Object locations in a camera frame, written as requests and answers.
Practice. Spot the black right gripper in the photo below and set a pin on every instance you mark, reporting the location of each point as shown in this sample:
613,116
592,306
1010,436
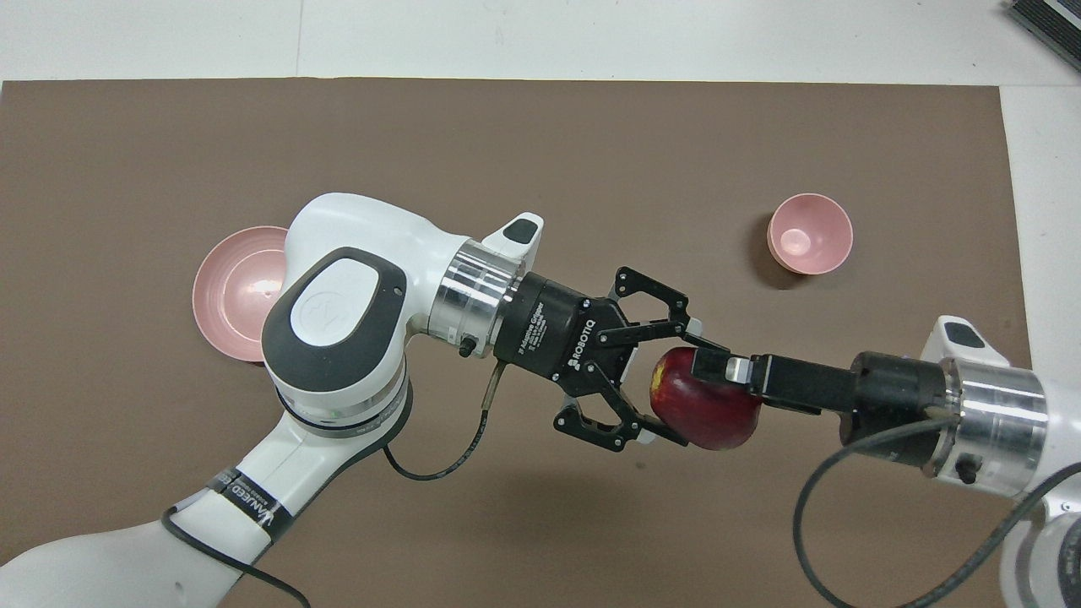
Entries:
895,405

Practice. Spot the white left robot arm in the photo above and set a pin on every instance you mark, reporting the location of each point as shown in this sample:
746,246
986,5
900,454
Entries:
355,236

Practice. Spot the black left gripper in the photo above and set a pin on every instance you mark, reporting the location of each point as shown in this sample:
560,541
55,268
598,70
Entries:
553,333

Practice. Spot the dark ribbed box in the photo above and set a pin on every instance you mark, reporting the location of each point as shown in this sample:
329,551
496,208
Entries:
1051,25

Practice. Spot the red apple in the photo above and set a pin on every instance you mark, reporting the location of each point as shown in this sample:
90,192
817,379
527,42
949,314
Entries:
709,418

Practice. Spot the pink plate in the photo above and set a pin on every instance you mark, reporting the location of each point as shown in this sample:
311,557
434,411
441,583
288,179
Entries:
236,287

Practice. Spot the brown table mat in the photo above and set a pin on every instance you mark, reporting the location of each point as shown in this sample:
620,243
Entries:
540,152

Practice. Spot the pink bowl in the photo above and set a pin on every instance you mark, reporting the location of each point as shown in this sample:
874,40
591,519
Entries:
811,241

